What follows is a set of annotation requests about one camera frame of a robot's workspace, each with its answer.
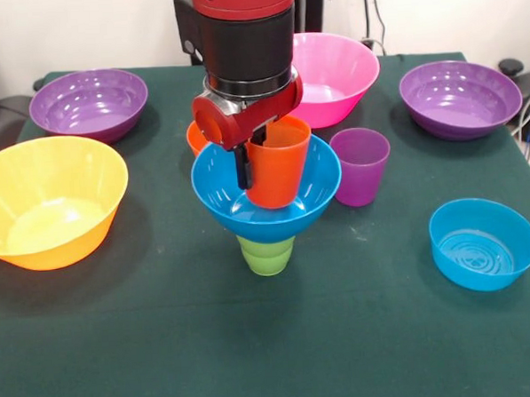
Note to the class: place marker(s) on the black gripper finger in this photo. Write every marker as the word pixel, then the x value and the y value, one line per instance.
pixel 245 173
pixel 259 136

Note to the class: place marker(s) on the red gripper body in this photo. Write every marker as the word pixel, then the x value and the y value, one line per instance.
pixel 217 125

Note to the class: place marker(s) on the orange plastic cup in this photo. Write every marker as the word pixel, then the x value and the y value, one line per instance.
pixel 275 176

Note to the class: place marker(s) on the deep blue plastic bowl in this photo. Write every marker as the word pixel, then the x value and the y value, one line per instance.
pixel 271 225

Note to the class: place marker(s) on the orange plastic bowl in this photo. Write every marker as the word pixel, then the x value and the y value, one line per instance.
pixel 196 142

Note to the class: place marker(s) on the green plastic cup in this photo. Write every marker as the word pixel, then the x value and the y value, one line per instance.
pixel 266 263

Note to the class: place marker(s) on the pink plastic bowl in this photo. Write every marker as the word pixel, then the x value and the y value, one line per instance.
pixel 339 79

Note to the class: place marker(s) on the purple plastic cup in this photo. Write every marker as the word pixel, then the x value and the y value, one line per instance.
pixel 364 184

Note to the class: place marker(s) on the purple plastic bowl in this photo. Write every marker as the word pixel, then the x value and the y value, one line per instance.
pixel 460 110
pixel 88 125

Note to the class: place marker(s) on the dark green table cloth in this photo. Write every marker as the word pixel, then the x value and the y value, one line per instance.
pixel 272 340

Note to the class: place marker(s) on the yellow plastic bowl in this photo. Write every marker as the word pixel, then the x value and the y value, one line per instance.
pixel 49 227

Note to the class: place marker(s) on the low blue plastic bowl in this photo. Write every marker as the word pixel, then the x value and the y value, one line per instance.
pixel 473 274

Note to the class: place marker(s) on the black round knob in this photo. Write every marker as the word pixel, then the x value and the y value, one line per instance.
pixel 510 66

